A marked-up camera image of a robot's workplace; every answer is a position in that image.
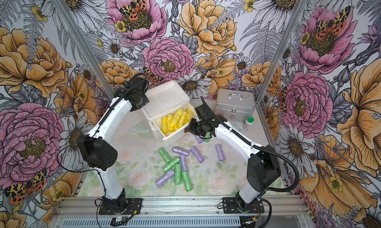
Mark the green roll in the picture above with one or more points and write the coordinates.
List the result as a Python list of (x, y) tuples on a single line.
[(178, 174), (164, 155), (187, 181), (207, 137)]

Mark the purple roll horizontal middle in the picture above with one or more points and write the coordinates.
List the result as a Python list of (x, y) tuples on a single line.
[(181, 151)]

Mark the purple roll top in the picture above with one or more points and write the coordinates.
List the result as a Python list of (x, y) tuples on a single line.
[(199, 140)]

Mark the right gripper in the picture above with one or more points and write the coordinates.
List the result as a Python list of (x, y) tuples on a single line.
[(191, 128)]

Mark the white bottle green cap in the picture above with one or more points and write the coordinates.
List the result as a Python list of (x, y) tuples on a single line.
[(248, 123)]

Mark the white plastic drawer unit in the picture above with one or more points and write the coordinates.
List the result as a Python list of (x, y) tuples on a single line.
[(166, 99)]

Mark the green roll diagonal left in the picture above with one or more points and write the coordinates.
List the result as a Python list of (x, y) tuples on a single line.
[(171, 164)]

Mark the green roll bottom right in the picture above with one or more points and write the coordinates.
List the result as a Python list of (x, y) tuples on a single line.
[(187, 181)]

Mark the yellow roll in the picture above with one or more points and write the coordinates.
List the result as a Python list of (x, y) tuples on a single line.
[(182, 119), (164, 125), (189, 114), (174, 120), (170, 127)]

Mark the green roll bottom left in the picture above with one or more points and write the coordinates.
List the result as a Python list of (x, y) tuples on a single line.
[(178, 174)]

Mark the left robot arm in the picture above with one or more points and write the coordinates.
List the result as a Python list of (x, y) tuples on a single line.
[(96, 148)]

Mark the aluminium front rail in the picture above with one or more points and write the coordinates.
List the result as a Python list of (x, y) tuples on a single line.
[(273, 211)]

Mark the purple roll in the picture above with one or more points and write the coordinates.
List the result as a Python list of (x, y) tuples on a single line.
[(199, 140), (219, 152), (160, 182)]

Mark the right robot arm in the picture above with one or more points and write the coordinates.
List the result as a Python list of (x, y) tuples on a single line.
[(262, 163)]

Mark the purple roll diagonal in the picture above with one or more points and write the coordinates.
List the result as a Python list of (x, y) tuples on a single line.
[(197, 154)]

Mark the purple roll vertical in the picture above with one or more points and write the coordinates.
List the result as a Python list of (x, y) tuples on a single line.
[(183, 162)]

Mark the green roll upper left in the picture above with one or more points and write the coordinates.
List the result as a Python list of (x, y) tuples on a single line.
[(164, 155)]

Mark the green roll top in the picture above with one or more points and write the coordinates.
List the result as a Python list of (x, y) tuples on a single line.
[(207, 137)]

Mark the yellow roll top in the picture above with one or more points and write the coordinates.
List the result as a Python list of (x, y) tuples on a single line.
[(164, 125)]

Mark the silver aluminium case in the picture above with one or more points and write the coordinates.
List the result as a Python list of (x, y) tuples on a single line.
[(235, 105)]

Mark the yellow roll bottom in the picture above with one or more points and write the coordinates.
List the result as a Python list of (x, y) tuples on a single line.
[(189, 114)]

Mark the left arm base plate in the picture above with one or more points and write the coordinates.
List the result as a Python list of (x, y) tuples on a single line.
[(123, 206)]

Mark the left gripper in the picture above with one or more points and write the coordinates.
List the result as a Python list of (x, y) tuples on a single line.
[(146, 101)]

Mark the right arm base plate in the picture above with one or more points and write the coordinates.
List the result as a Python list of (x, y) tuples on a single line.
[(235, 205)]

